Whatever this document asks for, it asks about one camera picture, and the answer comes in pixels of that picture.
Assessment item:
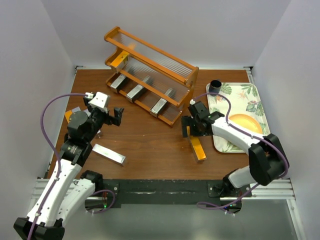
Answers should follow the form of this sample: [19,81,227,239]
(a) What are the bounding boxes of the black toothpaste box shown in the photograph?
[126,84,148,103]

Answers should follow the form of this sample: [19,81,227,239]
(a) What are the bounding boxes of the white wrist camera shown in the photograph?
[83,91,111,113]
[189,99,196,105]

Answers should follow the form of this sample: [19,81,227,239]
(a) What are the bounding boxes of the floral patterned serving tray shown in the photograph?
[207,82,271,153]

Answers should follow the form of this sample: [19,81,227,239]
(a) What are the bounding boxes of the grey toothpaste box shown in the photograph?
[71,106,81,113]

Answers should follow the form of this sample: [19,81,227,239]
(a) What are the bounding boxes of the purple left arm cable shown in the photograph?
[26,92,116,240]

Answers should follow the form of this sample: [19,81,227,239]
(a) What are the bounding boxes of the orange toothpaste box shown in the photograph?
[110,51,130,73]
[64,110,73,123]
[186,126,207,163]

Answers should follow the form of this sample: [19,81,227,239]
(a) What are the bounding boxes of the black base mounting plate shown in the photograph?
[97,179,250,208]

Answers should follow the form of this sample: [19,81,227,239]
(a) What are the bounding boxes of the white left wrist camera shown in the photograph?
[83,91,111,113]

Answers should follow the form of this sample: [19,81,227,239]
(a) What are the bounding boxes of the orange wooden three-tier shelf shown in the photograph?
[104,26,199,126]

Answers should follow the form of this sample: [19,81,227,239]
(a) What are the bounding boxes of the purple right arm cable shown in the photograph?
[196,92,290,211]

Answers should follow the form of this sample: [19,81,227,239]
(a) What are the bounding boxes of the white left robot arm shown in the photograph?
[13,107,124,240]

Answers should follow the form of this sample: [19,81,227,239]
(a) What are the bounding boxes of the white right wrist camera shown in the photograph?
[189,99,196,105]

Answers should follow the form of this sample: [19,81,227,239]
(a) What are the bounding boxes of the dark blue cup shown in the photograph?
[208,79,222,94]

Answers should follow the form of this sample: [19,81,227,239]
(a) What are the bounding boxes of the aluminium frame rail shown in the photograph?
[251,179,295,200]

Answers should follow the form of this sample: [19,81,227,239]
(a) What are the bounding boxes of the yellow round plate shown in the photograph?
[229,113,263,134]

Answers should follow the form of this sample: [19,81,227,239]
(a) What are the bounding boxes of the chrome silver toothpaste box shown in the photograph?
[149,98,168,118]

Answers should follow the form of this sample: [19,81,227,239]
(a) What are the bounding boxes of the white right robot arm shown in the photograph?
[181,100,289,190]

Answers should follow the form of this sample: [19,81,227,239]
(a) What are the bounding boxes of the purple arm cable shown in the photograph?
[26,92,116,240]
[196,92,290,211]

